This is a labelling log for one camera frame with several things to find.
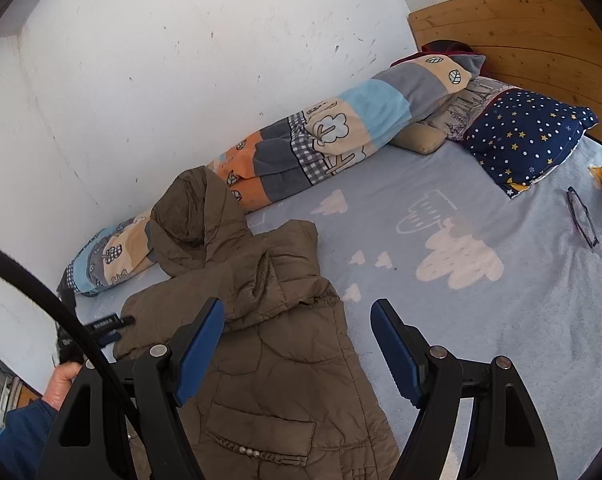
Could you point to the navy star print pillow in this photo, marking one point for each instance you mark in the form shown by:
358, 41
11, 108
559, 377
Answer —
526, 135

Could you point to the sketch print pillow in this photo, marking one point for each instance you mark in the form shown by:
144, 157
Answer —
463, 110

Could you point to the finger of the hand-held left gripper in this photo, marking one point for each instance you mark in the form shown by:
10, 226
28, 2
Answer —
108, 339
112, 322

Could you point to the brown quilted hooded jacket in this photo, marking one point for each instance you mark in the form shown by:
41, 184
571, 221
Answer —
276, 360

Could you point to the dark red cloth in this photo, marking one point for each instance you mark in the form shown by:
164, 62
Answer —
448, 47

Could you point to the rolled patchwork blanket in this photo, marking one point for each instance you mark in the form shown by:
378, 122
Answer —
331, 125

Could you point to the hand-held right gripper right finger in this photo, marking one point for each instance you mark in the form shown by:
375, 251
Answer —
395, 352

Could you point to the blue cloud print bed sheet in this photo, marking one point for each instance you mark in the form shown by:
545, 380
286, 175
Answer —
481, 310

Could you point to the dark framed eyeglasses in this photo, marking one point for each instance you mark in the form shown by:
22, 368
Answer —
583, 220

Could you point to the person's left forearm blue sleeve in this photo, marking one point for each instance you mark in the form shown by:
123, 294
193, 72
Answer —
18, 437

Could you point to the small beige cushion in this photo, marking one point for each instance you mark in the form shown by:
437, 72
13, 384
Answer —
421, 138

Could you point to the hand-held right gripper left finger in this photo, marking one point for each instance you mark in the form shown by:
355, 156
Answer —
201, 352

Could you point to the wooden headboard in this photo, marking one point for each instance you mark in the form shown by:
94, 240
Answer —
541, 40

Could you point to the person's left hand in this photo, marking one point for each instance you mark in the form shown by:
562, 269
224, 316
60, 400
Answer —
61, 385

